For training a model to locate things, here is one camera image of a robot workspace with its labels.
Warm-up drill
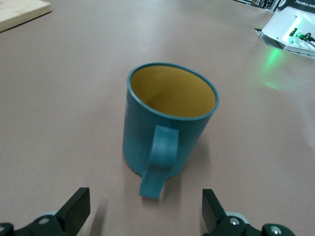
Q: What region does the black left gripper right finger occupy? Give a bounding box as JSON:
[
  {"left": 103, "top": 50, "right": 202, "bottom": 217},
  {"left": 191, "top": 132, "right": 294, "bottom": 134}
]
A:
[{"left": 202, "top": 188, "right": 297, "bottom": 236}]

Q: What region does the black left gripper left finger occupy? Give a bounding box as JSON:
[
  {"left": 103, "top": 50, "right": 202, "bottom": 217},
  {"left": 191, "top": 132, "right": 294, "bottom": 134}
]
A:
[{"left": 0, "top": 187, "right": 91, "bottom": 236}]

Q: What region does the teal cup with yellow inside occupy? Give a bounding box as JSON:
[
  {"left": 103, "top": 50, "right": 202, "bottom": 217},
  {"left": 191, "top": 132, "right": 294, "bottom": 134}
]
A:
[{"left": 122, "top": 60, "right": 220, "bottom": 199}]

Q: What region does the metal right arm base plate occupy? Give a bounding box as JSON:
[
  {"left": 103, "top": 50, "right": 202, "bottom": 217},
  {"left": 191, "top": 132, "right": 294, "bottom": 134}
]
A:
[{"left": 254, "top": 27, "right": 315, "bottom": 59}]

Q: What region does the black right base cable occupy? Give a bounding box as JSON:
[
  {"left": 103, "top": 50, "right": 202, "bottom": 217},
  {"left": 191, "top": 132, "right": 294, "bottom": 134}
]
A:
[{"left": 296, "top": 33, "right": 315, "bottom": 49}]

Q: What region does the bamboo cutting board with handle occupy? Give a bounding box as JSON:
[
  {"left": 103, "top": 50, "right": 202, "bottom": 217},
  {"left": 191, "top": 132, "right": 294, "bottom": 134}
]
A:
[{"left": 0, "top": 0, "right": 52, "bottom": 32}]

